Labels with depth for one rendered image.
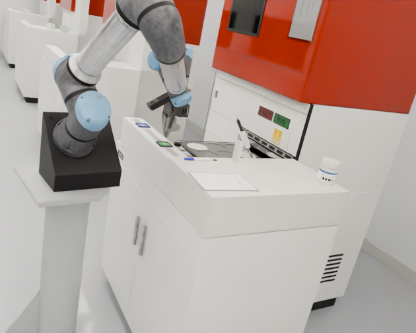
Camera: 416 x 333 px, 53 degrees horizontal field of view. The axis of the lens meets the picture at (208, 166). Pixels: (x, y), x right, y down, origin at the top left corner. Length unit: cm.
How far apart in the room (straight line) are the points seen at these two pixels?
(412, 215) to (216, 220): 220
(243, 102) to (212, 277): 109
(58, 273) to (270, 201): 86
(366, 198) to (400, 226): 102
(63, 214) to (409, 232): 249
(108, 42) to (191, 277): 80
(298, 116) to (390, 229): 175
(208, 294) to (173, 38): 86
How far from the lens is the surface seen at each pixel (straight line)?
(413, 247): 337
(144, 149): 179
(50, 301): 184
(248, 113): 221
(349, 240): 249
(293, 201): 151
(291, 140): 194
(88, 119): 138
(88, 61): 138
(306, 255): 171
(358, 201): 237
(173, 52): 119
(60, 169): 151
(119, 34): 129
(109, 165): 158
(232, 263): 148
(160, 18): 115
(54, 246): 169
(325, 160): 166
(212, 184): 139
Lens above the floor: 147
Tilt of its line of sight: 19 degrees down
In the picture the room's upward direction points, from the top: 12 degrees clockwise
